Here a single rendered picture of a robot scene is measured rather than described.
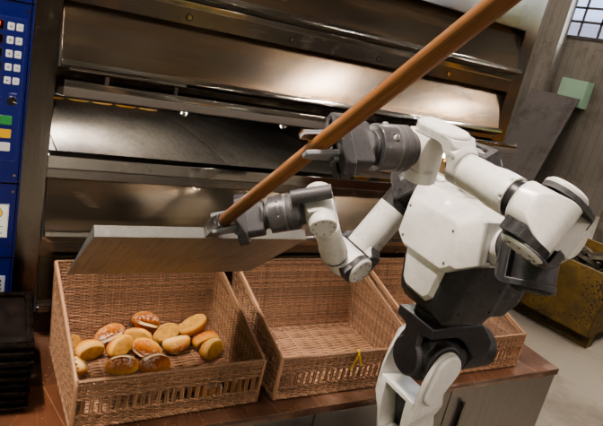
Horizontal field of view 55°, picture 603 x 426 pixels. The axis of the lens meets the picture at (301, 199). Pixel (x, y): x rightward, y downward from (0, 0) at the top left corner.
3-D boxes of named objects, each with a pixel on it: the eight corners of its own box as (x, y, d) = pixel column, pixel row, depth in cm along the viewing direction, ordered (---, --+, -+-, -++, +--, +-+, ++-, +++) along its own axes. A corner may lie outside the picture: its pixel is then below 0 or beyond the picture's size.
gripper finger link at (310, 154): (307, 148, 98) (340, 149, 101) (300, 155, 101) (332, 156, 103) (309, 156, 98) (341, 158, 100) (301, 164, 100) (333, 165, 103)
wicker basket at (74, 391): (43, 334, 188) (51, 257, 180) (205, 322, 217) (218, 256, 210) (65, 435, 149) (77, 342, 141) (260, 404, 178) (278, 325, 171)
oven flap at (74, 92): (63, 96, 154) (54, 92, 171) (515, 154, 245) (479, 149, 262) (64, 86, 153) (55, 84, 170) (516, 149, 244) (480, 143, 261)
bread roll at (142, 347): (164, 343, 185) (156, 352, 180) (161, 359, 188) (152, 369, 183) (137, 331, 187) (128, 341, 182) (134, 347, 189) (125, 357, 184)
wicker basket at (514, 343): (344, 314, 249) (359, 256, 242) (441, 308, 277) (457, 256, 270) (413, 382, 209) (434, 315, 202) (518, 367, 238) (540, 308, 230)
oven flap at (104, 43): (59, 67, 164) (62, -2, 164) (494, 134, 255) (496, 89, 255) (61, 64, 160) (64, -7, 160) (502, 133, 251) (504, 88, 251)
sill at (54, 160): (45, 161, 177) (46, 149, 176) (464, 193, 269) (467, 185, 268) (47, 168, 173) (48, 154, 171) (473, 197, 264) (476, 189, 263)
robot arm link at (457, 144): (398, 159, 112) (450, 189, 103) (411, 115, 108) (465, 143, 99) (422, 157, 116) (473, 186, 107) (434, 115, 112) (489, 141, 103)
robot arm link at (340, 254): (305, 229, 146) (318, 268, 161) (330, 254, 140) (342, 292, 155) (336, 204, 148) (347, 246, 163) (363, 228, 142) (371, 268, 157)
